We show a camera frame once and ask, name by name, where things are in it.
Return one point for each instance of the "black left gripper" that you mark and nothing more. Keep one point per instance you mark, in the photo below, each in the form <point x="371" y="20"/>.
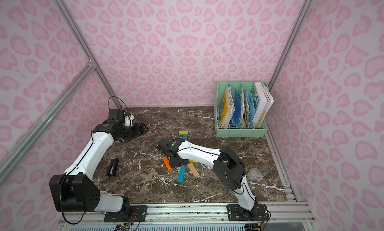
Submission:
<point x="135" y="130"/>

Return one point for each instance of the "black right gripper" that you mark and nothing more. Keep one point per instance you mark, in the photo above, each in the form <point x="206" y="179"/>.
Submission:
<point x="171" y="156"/>

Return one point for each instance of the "orange wooden block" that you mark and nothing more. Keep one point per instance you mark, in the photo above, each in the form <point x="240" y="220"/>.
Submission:
<point x="167" y="163"/>

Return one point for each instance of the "green wooden block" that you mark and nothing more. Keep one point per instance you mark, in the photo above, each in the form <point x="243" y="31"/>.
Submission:
<point x="181" y="133"/>

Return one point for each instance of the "natural tan wooden block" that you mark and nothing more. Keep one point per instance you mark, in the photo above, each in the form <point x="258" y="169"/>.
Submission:
<point x="193" y="170"/>

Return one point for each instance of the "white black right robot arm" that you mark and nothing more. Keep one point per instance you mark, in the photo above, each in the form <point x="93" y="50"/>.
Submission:
<point x="227" y="165"/>

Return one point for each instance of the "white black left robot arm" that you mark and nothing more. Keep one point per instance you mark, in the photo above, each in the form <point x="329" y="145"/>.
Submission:
<point x="74" y="190"/>

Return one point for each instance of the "yellow cover book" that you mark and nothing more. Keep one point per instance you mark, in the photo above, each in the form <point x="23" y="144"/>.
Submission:
<point x="226" y="109"/>

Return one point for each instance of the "beige paper stack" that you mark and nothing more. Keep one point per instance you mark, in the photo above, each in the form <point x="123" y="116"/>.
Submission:
<point x="246" y="111"/>

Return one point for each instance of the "mint green file organizer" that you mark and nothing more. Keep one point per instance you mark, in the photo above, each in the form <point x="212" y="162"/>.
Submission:
<point x="238" y="131"/>

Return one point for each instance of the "clear plastic cup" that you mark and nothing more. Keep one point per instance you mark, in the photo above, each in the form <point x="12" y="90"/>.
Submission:
<point x="254" y="174"/>

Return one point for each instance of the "light blue folder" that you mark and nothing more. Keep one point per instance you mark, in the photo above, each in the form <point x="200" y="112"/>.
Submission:
<point x="251" y="105"/>

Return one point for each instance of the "white book right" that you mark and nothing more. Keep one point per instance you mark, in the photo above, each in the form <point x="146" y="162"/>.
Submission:
<point x="263" y="102"/>

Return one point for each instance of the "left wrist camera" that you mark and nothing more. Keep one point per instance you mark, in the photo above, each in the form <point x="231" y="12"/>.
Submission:
<point x="121" y="117"/>

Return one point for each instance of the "aluminium diagonal frame bar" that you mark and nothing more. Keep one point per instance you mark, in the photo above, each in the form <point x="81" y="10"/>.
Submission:
<point x="29" y="139"/>

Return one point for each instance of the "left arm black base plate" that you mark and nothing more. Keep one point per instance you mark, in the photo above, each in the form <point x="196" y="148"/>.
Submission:
<point x="135" y="213"/>

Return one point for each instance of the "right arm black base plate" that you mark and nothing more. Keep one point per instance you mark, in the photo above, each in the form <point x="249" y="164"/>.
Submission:
<point x="258" y="213"/>

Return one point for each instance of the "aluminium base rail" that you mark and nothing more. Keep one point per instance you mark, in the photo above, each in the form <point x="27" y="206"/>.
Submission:
<point x="280" y="216"/>

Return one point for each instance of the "aluminium corner frame post right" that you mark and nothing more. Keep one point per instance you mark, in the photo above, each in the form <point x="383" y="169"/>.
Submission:
<point x="293" y="34"/>

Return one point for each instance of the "aluminium corner frame post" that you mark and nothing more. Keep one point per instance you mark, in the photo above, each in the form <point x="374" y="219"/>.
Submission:
<point x="293" y="34"/>
<point x="84" y="46"/>

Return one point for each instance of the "aluminium corner frame post left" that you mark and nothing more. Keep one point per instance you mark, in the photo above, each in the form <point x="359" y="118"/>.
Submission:
<point x="84" y="46"/>

